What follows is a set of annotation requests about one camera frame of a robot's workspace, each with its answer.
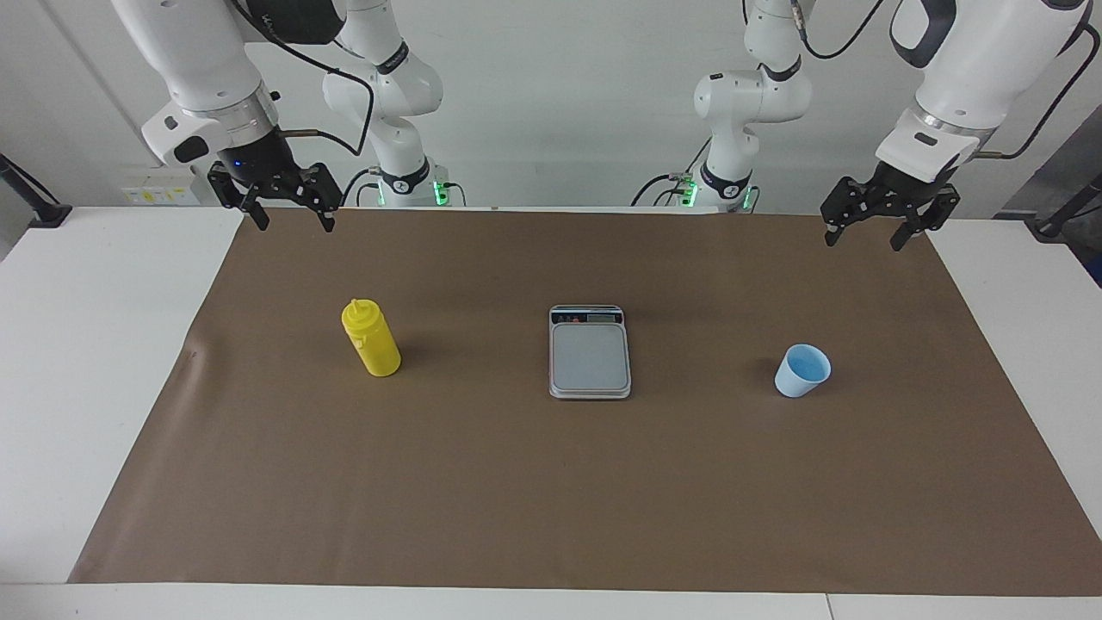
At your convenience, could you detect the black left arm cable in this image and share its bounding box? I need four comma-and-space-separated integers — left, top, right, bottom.
790, 0, 1102, 161

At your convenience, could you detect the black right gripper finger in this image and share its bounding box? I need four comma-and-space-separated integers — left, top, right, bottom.
209, 165, 270, 232
291, 162, 344, 234

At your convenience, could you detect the black base cable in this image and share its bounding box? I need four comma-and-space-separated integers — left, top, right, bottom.
339, 165, 385, 208
630, 138, 715, 208

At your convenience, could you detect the black clamp stand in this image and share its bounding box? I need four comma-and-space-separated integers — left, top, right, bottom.
1023, 170, 1102, 241
0, 153, 73, 229

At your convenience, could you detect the silver digital kitchen scale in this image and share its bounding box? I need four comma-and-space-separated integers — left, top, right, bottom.
548, 304, 633, 401

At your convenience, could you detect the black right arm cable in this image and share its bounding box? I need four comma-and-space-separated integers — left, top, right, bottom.
228, 0, 378, 158

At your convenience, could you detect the brown paper table mat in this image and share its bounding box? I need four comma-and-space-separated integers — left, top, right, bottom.
67, 207, 1102, 598

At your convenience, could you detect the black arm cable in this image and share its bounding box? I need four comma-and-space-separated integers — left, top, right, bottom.
790, 0, 1102, 161
228, 0, 378, 158

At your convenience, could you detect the white wall outlet box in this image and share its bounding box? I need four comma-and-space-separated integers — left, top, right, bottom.
121, 176, 201, 207

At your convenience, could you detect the yellow squeeze bottle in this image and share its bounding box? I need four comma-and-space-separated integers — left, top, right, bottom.
341, 298, 403, 378

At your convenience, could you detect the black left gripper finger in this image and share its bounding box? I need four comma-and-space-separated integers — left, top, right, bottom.
890, 185, 962, 253
820, 176, 876, 248

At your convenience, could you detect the light blue plastic cup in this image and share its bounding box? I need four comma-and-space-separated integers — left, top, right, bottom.
774, 344, 833, 400

